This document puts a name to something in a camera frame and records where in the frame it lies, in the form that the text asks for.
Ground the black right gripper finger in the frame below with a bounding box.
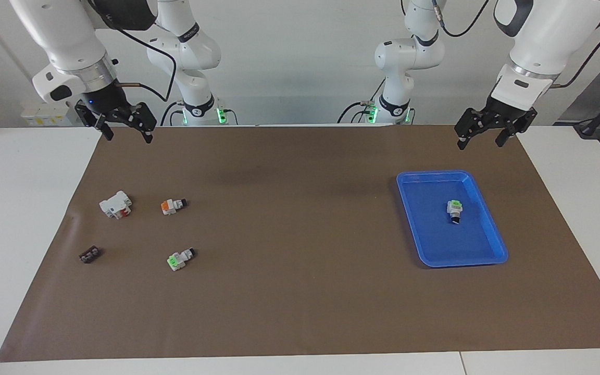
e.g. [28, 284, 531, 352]
[74, 102, 115, 141]
[123, 103, 157, 144]

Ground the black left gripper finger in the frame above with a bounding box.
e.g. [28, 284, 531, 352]
[495, 107, 538, 148]
[455, 108, 491, 151]

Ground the orange push button switch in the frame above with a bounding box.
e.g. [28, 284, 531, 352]
[160, 198, 188, 216]

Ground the white red circuit breaker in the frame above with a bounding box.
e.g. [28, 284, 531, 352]
[99, 191, 133, 220]

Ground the blue plastic tray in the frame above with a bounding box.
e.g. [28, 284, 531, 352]
[396, 170, 509, 268]

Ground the brown table mat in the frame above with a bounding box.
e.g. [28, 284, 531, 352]
[0, 125, 600, 363]

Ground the black base cable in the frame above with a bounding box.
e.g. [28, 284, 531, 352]
[160, 100, 185, 127]
[337, 78, 387, 124]

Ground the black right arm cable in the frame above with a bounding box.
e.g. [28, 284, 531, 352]
[115, 29, 178, 102]

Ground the green push button switch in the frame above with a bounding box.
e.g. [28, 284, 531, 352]
[167, 248, 196, 272]
[446, 199, 464, 225]

